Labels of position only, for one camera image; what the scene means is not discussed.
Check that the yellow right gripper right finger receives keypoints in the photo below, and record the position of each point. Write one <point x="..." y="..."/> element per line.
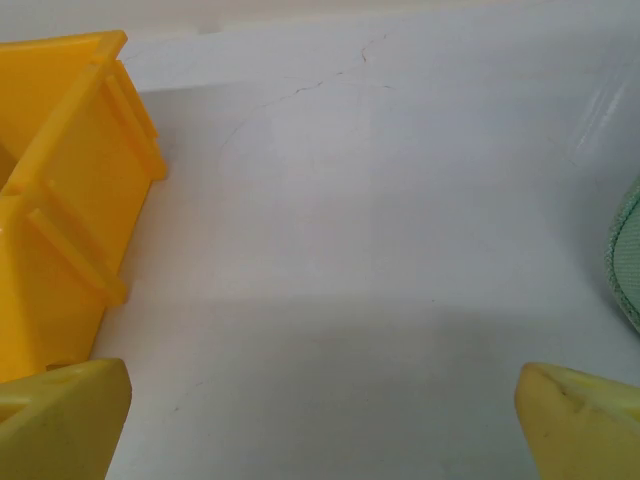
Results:
<point x="585" y="435"/>

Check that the yellow plastic bin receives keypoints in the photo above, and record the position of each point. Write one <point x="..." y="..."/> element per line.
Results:
<point x="85" y="165"/>

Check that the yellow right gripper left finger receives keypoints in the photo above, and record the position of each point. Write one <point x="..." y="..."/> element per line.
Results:
<point x="60" y="430"/>

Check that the mint green zip pouch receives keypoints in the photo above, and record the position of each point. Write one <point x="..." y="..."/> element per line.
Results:
<point x="630" y="260"/>

